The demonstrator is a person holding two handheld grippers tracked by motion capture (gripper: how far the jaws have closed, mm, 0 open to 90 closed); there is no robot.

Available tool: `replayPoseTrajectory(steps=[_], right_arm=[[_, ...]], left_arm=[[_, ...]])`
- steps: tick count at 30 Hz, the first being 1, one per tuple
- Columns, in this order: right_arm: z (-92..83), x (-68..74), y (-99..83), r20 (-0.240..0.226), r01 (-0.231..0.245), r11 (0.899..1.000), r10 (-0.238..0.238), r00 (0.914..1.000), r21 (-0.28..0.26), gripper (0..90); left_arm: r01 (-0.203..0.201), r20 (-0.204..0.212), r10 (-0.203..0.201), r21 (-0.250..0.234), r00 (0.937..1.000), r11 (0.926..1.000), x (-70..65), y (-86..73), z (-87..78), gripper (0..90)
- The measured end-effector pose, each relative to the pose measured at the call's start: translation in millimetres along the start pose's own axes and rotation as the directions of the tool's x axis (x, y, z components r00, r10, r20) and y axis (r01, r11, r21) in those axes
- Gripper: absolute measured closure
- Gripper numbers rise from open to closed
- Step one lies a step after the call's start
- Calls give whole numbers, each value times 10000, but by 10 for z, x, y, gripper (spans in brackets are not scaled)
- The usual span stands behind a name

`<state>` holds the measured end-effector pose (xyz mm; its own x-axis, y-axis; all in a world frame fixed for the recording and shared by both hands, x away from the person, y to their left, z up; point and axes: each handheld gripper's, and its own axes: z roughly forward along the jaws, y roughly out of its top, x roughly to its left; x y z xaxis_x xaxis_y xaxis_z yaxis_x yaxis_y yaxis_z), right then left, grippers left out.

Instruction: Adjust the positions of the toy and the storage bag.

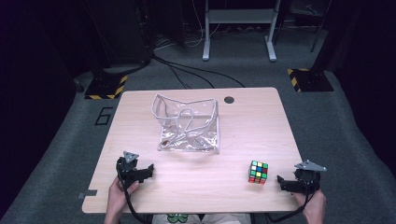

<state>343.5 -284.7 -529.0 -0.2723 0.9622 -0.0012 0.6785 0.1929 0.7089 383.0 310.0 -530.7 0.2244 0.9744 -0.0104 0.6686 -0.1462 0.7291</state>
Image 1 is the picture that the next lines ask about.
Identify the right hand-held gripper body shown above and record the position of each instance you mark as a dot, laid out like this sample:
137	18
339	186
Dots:
307	179

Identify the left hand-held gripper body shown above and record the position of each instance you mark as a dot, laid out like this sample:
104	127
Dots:
127	169

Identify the person's right hand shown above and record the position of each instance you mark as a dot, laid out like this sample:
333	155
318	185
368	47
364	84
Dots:
315	207

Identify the person's left hand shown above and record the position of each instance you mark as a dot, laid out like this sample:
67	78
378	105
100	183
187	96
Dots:
116	197

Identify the multicoloured puzzle cube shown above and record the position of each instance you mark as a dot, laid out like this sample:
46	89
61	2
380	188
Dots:
258	172

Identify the clear plastic bag white trim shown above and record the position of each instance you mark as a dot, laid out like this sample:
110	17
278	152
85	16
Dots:
190	130

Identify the person's light printed clothing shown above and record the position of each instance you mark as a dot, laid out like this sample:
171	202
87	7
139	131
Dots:
202	218

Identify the black striped stand base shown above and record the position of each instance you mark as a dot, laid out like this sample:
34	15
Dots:
106	87
311	80

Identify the dark round table grommet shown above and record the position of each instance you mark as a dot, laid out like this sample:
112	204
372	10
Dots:
229	100

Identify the dark equipment cabinet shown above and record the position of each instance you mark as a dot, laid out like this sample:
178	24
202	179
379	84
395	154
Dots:
121	31

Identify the grey table edge bracket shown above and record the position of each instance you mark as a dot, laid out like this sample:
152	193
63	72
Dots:
87	193

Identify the white metal desk frame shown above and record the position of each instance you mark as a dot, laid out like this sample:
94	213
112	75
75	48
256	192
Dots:
239	15

